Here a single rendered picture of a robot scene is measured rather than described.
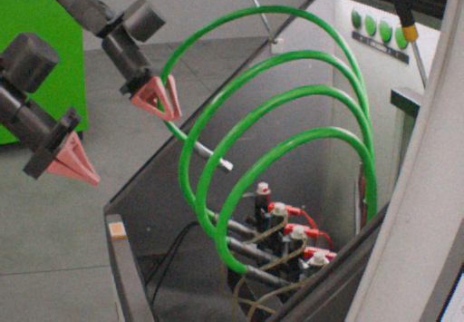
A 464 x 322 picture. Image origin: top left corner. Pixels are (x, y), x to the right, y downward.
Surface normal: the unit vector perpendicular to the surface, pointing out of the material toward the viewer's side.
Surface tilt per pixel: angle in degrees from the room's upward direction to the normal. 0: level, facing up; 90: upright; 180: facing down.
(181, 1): 90
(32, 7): 90
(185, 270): 0
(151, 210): 90
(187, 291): 0
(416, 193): 76
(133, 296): 0
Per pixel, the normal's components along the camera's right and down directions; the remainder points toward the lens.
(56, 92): 0.41, 0.33
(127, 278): 0.00, -0.93
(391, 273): -0.93, -0.12
